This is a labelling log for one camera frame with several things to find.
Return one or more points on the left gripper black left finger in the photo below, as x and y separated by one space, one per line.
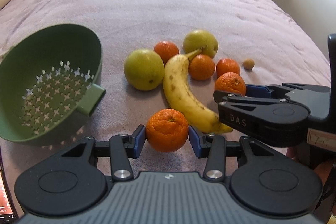
78 177

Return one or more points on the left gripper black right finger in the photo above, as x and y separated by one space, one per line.
257 177

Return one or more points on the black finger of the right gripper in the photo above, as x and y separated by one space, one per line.
280 91
275 122

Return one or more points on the mandarin orange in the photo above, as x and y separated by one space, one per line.
166 50
227 65
201 67
231 82

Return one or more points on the yellow spotted banana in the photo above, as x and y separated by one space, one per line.
179 96

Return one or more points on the green plastic colander bowl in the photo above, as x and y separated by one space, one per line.
50 85

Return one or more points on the green pear back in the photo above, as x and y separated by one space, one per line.
201 39

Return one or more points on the small brown kiwi fruit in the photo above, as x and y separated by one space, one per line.
248 64

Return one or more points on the pink bed blanket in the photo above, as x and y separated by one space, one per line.
255 29

